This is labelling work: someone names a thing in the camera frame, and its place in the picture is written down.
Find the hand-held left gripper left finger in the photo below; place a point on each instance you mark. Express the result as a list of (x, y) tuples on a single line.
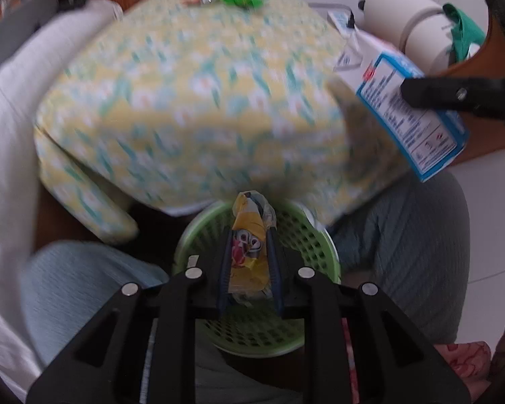
[(225, 261)]

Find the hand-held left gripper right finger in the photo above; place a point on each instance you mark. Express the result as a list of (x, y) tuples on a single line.
[(274, 261)]

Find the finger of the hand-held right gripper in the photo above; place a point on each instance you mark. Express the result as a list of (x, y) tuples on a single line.
[(458, 94)]

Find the yellow snack wrapper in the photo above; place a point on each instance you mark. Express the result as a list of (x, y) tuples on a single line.
[(248, 244)]

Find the green plastic basket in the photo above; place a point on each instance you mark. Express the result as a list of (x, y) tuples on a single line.
[(311, 244)]

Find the blue white milk carton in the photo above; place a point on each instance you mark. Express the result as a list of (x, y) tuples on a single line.
[(404, 134)]

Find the wooden nightstand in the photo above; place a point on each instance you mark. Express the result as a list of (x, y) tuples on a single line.
[(488, 105)]

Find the green cloth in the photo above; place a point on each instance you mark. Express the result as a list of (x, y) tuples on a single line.
[(463, 29)]

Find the white cylindrical appliance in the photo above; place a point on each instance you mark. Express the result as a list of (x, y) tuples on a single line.
[(408, 17)]

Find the person's right leg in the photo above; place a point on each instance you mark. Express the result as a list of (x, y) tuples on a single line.
[(404, 252)]

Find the person's leg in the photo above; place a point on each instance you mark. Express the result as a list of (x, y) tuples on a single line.
[(80, 286), (404, 252)]

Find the white power strip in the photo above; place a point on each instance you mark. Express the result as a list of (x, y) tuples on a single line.
[(338, 19)]

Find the person's left leg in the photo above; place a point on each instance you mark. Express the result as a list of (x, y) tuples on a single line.
[(80, 286)]

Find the floral yellow tablecloth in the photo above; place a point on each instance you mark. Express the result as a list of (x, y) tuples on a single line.
[(202, 105)]

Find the red patterned cloth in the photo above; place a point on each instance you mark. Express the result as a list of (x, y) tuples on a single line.
[(463, 362)]

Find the white pillow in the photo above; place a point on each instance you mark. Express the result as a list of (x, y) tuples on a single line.
[(12, 155)]

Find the grey breathing machine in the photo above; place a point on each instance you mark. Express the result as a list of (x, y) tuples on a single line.
[(12, 38)]

